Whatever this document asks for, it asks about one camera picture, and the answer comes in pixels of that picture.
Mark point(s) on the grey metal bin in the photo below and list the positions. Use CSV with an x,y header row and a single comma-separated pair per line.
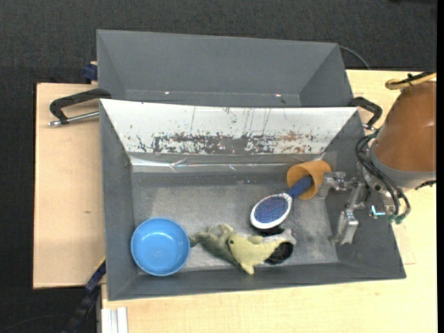
x,y
222,200

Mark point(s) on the pale green toy dolphin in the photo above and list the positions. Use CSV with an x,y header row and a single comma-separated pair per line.
x,y
251,250

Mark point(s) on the orange cup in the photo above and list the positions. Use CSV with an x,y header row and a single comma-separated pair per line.
x,y
310,170

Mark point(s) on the blue bowl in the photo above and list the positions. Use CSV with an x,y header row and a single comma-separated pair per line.
x,y
159,246

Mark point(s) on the blue and white brush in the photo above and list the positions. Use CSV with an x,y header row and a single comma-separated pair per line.
x,y
270,211

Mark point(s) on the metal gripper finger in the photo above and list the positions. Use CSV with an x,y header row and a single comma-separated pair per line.
x,y
336,182
347,225

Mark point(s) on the dark green toy animal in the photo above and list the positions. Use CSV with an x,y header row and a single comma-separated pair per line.
x,y
213,243

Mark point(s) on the black round object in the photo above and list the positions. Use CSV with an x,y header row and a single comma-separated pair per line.
x,y
281,252

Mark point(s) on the brown cardboard board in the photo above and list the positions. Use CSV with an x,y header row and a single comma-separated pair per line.
x,y
67,186

